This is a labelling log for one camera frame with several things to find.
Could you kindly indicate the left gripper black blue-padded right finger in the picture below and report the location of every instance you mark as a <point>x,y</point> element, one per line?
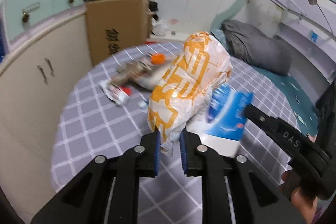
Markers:
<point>233,190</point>

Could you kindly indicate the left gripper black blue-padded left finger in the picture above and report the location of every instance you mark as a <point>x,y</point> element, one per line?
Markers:
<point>105,190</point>

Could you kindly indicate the blue white medicine box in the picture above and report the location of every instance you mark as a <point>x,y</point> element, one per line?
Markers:
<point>220,125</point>

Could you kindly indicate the orange white plastic bag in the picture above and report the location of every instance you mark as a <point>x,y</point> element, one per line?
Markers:
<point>187,86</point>

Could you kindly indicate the person's right hand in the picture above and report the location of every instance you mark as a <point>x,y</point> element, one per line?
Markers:
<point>304,204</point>

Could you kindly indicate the grey checkered tablecloth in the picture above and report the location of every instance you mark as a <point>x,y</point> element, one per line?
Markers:
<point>92,125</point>

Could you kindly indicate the crumpled printed wrapper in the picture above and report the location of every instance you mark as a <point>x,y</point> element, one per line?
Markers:
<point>114,93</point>

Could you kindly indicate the grey folded quilt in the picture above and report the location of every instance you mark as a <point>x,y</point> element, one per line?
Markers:
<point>252,46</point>

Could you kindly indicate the brown patterned wrapper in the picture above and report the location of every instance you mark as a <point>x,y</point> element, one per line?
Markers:
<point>130,71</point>

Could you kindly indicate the white cabinet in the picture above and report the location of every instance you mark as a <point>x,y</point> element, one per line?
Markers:
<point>35,82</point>

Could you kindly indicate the brown cardboard box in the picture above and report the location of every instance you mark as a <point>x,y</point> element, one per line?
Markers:
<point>114,25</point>

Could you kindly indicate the mint green drawer unit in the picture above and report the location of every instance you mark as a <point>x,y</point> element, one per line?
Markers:
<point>18,16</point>

